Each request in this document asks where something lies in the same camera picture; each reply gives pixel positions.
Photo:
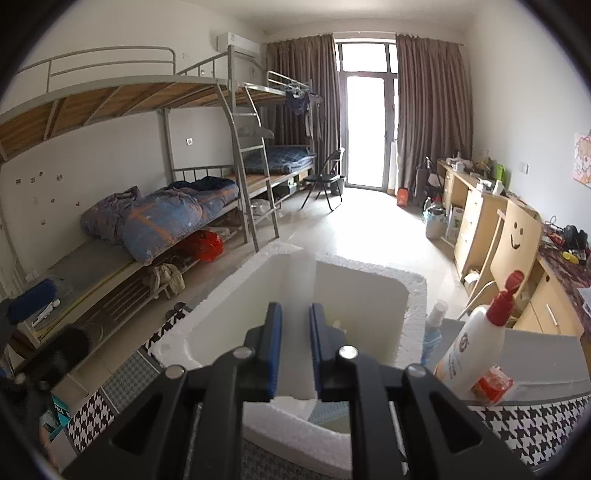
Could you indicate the grey pillow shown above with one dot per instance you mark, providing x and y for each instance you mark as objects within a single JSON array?
[{"x": 254, "y": 131}]

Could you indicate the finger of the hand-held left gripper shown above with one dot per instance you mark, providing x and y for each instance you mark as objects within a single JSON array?
[
  {"x": 34, "y": 297},
  {"x": 60, "y": 357}
]

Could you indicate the assorted desk clutter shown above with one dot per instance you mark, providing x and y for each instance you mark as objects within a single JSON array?
[{"x": 466, "y": 166}]

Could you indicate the large metal bunk bed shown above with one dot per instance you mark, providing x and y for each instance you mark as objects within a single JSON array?
[{"x": 115, "y": 99}]

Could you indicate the patterned desk cloth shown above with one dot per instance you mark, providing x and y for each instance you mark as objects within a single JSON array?
[{"x": 554, "y": 259}]

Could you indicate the glass balcony door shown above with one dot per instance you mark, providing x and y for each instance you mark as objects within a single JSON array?
[{"x": 367, "y": 124}]

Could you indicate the beige crumpled clothing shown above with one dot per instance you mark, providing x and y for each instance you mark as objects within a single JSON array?
[{"x": 164, "y": 277}]

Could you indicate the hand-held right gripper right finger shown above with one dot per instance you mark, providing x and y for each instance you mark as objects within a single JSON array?
[{"x": 316, "y": 355}]

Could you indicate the cartoon wall poster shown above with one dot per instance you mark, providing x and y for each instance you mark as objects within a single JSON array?
[{"x": 584, "y": 161}]

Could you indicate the small metal bunk bed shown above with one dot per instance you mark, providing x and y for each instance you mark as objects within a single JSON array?
[{"x": 277, "y": 87}]

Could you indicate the folded blue bedding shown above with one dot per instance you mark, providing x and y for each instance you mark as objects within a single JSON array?
[{"x": 279, "y": 159}]

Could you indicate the red plastic bag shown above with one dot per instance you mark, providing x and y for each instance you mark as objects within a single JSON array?
[{"x": 205, "y": 244}]

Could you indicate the white carton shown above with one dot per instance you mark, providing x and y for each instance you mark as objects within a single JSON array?
[{"x": 455, "y": 224}]

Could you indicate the long wooden desk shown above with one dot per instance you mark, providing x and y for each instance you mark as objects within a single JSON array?
[{"x": 475, "y": 221}]

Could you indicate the small blue spray bottle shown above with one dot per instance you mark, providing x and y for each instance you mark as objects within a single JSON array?
[{"x": 434, "y": 332}]

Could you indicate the dark hanging clothes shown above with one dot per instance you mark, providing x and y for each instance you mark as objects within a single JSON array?
[{"x": 298, "y": 106}]

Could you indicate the black folded cart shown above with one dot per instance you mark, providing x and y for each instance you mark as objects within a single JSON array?
[{"x": 425, "y": 182}]

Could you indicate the white air conditioner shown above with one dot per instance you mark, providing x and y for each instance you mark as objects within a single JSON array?
[{"x": 238, "y": 44}]

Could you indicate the white pump bottle red nozzle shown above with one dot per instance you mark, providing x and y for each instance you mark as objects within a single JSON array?
[{"x": 471, "y": 346}]

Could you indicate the orange red box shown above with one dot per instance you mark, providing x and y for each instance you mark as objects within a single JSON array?
[{"x": 403, "y": 197}]

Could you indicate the grey mattress pad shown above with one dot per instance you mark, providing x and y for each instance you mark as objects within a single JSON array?
[{"x": 87, "y": 272}]

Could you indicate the white foam box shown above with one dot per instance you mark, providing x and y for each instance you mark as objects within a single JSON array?
[{"x": 360, "y": 300}]

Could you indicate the small white device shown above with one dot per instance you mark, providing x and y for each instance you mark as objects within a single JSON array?
[{"x": 46, "y": 317}]

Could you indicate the blue patterned quilt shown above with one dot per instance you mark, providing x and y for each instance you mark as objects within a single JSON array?
[{"x": 166, "y": 217}]

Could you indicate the white plastic bucket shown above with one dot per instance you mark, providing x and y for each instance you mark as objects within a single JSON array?
[{"x": 435, "y": 224}]

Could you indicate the brown curtain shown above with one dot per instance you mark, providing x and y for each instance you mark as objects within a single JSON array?
[
  {"x": 429, "y": 106},
  {"x": 300, "y": 83}
]

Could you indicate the black bag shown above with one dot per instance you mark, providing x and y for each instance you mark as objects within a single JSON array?
[{"x": 572, "y": 234}]

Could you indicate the metal bunk ladder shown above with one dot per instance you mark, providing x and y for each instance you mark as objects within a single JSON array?
[{"x": 251, "y": 152}]

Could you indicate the green box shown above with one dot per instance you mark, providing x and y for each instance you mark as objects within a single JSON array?
[{"x": 499, "y": 171}]

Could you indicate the teal packet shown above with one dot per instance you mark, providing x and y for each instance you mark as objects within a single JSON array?
[{"x": 57, "y": 413}]

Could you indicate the red snack packet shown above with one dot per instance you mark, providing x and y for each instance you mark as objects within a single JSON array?
[{"x": 495, "y": 386}]

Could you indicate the wooden chair with smiley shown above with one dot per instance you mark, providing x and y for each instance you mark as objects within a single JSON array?
[{"x": 517, "y": 249}]

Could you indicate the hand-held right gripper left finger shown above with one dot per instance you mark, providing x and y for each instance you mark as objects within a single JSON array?
[{"x": 276, "y": 355}]

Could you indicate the houndstooth tablecloth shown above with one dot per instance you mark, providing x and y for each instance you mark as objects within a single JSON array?
[{"x": 531, "y": 429}]

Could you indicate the black folding chair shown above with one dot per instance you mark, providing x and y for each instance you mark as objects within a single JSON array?
[{"x": 325, "y": 180}]

